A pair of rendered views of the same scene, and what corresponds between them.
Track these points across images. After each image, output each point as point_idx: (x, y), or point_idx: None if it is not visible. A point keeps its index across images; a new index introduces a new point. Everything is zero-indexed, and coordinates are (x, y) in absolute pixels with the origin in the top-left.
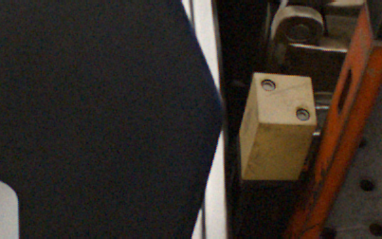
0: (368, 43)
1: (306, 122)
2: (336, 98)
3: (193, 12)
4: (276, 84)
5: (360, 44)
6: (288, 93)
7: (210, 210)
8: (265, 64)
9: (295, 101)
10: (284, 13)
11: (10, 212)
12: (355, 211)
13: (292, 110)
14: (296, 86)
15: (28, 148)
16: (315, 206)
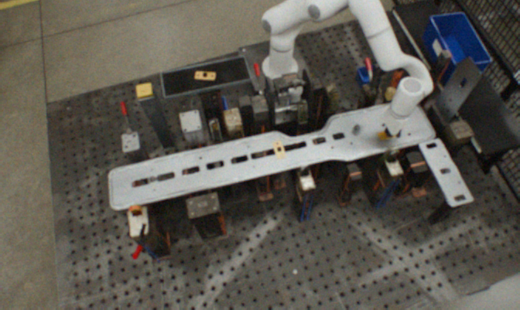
0: (401, 72)
1: (394, 87)
2: (394, 82)
3: (367, 110)
4: (390, 91)
5: (398, 74)
6: (391, 90)
7: None
8: (372, 100)
9: (391, 89)
10: (380, 90)
11: (409, 122)
12: None
13: (393, 89)
14: (389, 89)
15: (465, 73)
16: None
